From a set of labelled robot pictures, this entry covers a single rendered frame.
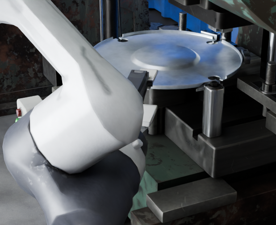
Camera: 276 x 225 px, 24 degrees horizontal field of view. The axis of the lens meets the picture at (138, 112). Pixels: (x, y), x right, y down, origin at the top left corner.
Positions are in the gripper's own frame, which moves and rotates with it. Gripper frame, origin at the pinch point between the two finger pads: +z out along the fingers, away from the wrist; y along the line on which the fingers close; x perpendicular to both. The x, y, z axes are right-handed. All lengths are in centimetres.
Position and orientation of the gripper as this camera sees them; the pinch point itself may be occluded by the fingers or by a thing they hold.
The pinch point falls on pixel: (145, 96)
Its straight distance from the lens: 107.8
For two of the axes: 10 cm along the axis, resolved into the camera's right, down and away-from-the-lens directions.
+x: -9.8, -0.9, 1.9
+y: -0.1, -9.0, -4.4
